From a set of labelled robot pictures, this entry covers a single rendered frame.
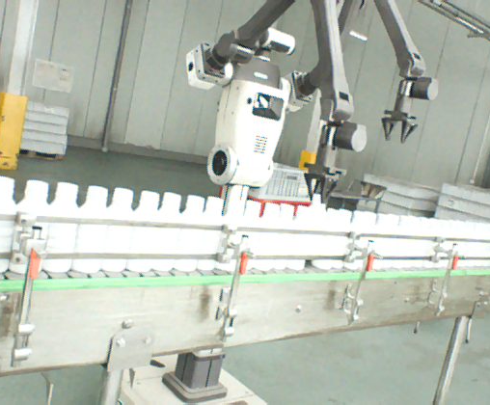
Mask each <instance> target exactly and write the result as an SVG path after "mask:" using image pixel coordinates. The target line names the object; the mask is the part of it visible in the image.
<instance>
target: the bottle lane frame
mask: <svg viewBox="0 0 490 405"><path fill-rule="evenodd" d="M445 272H446V270H439V271H438V270H436V271H432V270H431V271H425V270H424V271H419V270H418V271H396V272H393V271H391V272H385V271H383V272H369V271H367V272H366V276H365V280H364V284H363V288H362V292H361V296H360V298H361V299H362V300H363V304H362V305H361V306H360V312H359V315H360V320H359V321H358V322H355V323H354V327H350V326H348V319H347V315H348V313H346V312H344V309H343V308H342V304H343V300H344V298H348V295H347V294H346V289H347V285H348V284H353V285H352V289H351V293H350V296H352V297H354V298H355V294H356V290H357V286H358V282H359V279H360V272H352V273H345V272H343V273H336V272H334V273H326V272H325V273H306V274H298V273H295V274H287V273H285V274H276V273H275V274H264V273H263V275H254V274H251V275H242V274H241V276H240V281H239V285H238V289H237V294H236V297H235V302H234V306H235V307H236V308H237V310H238V315H237V317H236V318H235V319H234V323H233V330H234V332H233V335H232V336H231V337H227V341H226V342H223V341H220V340H219V337H220V334H219V329H220V327H222V326H221V325H219V324H218V319H216V315H217V311H218V307H224V306H223V304H222V301H220V297H221V293H222V289H223V288H228V289H229V294H230V290H231V281H232V276H233V275H229V274H227V275H222V276H217V275H215V274H214V275H213V276H204V275H200V276H188V275H186V276H178V277H176V276H174V275H172V277H159V276H157V275H156V277H142V276H141V277H135V278H128V277H126V276H123V278H109V277H107V276H106V278H90V277H88V278H87V279H73V278H71V277H70V276H68V279H51V278H49V277H48V278H47V279H46V280H34V286H33V293H32V298H31V304H30V309H29V315H28V321H31V322H32V323H33V325H35V327H36V330H35V331H33V334H32V335H31V339H30V345H29V349H31V356H29V358H28V360H27V361H20V366H19V367H11V366H10V362H11V348H12V347H13V345H14V325H15V323H16V321H17V316H18V307H19V301H20V296H21V292H22V287H23V281H24V280H8V279H7V278H6V279H5V280H4V281H0V377H4V376H11V375H17V374H25V373H33V372H40V371H46V370H53V369H61V368H68V367H76V366H82V365H96V364H108V359H109V349H110V343H111V338H112V335H113V334H115V333H116V332H117V331H118V330H119V329H123V328H135V327H145V326H151V327H152V329H153V330H154V331H155V338H154V343H153V348H152V353H151V357H160V356H168V355H175V354H181V353H188V352H196V351H204V350H210V349H217V348H224V347H232V346H239V345H246V344H253V343H260V342H267V341H274V340H282V339H289V338H302V337H309V336H317V335H324V334H331V333H345V332H353V331H360V330H366V329H374V328H381V327H389V326H395V325H402V324H410V323H417V322H424V321H431V320H438V319H446V318H453V317H460V316H467V315H472V311H473V307H474V303H475V300H476V298H477V297H486V296H487V297H488V298H489V301H488V305H487V308H486V312H485V313H488V312H490V269H482V270H480V269H479V270H475V269H474V270H471V269H470V270H451V271H450V275H449V281H448V285H447V289H446V293H447V295H448V297H447V298H446V299H445V301H444V305H443V307H444V310H443V311H442V312H440V313H439V316H438V315H435V310H434V307H435V306H434V305H432V304H430V301H428V298H429V295H430V292H434V290H433V288H431V287H432V284H433V281H434V280H436V284H435V290H436V291H439V292H440V290H441V286H442V282H443V278H444V276H445ZM229 294H228V298H229ZM433 295H434V296H433V298H432V302H433V303H435V304H437V300H438V298H437V293H435V292H434V294H433ZM228 298H227V301H226V304H227V303H228Z"/></svg>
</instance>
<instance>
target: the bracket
mask: <svg viewBox="0 0 490 405"><path fill-rule="evenodd" d="M16 213H17V216H16V222H15V223H16V224H17V225H19V226H23V227H22V230H18V231H17V232H16V238H15V242H16V243H18V244H19V245H20V246H19V250H11V258H10V259H9V261H10V262H11V263H12V264H26V268H25V275H24V281H23V287H22V292H21V296H20V301H19V307H18V316H17V321H16V323H15V325H14V345H13V347H12V348H11V362H10V366H11V367H19V366H20V361H27V360H28V358H29V356H31V349H29V345H30V339H31V335H32V334H33V331H35V330H36V327H35V325H33V323H32V322H31V321H28V315H29V309H30V304H31V298H32V293H33V286H34V280H35V278H36V277H37V276H38V274H39V266H40V261H41V259H44V258H46V252H45V247H46V240H45V239H44V238H43V237H41V230H42V227H41V226H36V220H37V216H36V215H35V214H34V213H32V212H16ZM222 225H223V228H222V230H221V232H223V233H225V234H226V235H227V238H222V243H221V247H223V248H224V252H223V253H216V254H217V257H216V260H214V261H216V262H219V263H230V262H231V256H230V255H228V254H227V249H234V251H233V256H234V257H237V260H236V263H235V267H234V272H233V276H232V281H231V290H230V294H229V289H228V288H223V289H222V293H221V297H220V301H222V304H223V306H224V307H218V311H217V315H216V319H218V324H219V325H221V326H222V327H220V329H219V334H220V337H219V340H220V341H223V342H226V341H227V337H231V336H232V335H233V332H234V330H233V323H234V319H235V318H236V317H237V315H238V310H237V308H236V307H235V306H234V302H235V297H236V294H237V289H238V285H239V281H240V276H241V274H242V275H244V274H245V273H246V270H247V266H248V262H249V258H251V259H256V258H257V255H255V254H253V253H251V252H250V249H251V246H250V245H249V244H248V241H249V235H248V234H242V235H241V241H240V243H235V244H234V240H232V239H230V235H231V234H236V231H237V227H236V226H234V225H231V224H222ZM27 227H32V233H31V232H30V231H28V230H27ZM360 236H361V233H360V232H358V231H356V230H350V235H349V236H348V237H349V238H352V239H353V242H350V243H349V245H348V250H350V254H349V255H344V260H343V262H348V263H355V260H356V257H355V256H353V255H352V253H353V252H358V251H359V252H360V253H361V257H362V258H363V262H362V266H361V270H360V279H359V282H358V286H357V290H356V294H355V298H354V297H352V296H350V293H351V289H352V285H353V283H349V284H348V285H347V289H346V294H347V295H348V298H344V300H343V304H342V308H343V309H344V312H346V313H348V315H347V319H348V326H350V327H354V323H355V322H358V321H359V320H360V315H359V312H360V306H361V305H362V304H363V300H362V299H361V298H360V296H361V292H362V288H363V284H364V280H365V276H366V272H367V271H369V272H370V271H371V268H372V264H373V262H374V261H375V259H376V258H377V259H380V260H381V259H382V258H383V257H382V256H380V255H378V254H376V253H375V249H374V248H372V246H373V242H374V241H373V240H370V239H369V240H368V241H367V246H366V247H363V248H360V247H359V246H360V245H359V244H356V243H355V241H356V240H360ZM435 236H436V237H435V240H434V241H435V242H437V243H438V244H437V246H435V249H434V252H435V256H431V260H430V262H439V260H440V258H439V257H437V253H444V254H447V258H448V259H449V262H448V264H447V268H446V272H445V276H444V278H443V282H442V286H441V290H440V292H439V291H436V290H435V284H436V280H434V281H433V284H432V287H431V288H433V290H434V292H435V293H437V298H438V300H437V304H435V303H433V302H432V298H433V296H434V295H433V294H434V292H430V295H429V298H428V301H430V304H432V305H434V306H435V307H434V310H435V315H438V316H439V313H440V312H442V311H443V310H444V307H443V305H444V301H445V299H446V298H447V297H448V295H447V293H446V289H447V285H448V281H449V275H450V271H451V269H452V270H455V269H456V266H457V262H458V260H459V259H463V260H466V259H467V258H466V257H465V256H461V255H459V254H458V253H459V251H457V247H458V244H455V243H452V248H451V249H449V250H448V251H447V250H444V249H443V247H440V243H444V242H445V237H443V236H440V235H435ZM451 267H452V268H451ZM228 294H229V298H228ZM227 298H228V303H227V304H226V301H227ZM349 298H352V300H351V305H352V309H351V312H350V311H348V310H347V309H346V308H347V305H348V300H349ZM223 316H224V320H223V323H222V319H223ZM25 337H26V340H25V345H24V339H25Z"/></svg>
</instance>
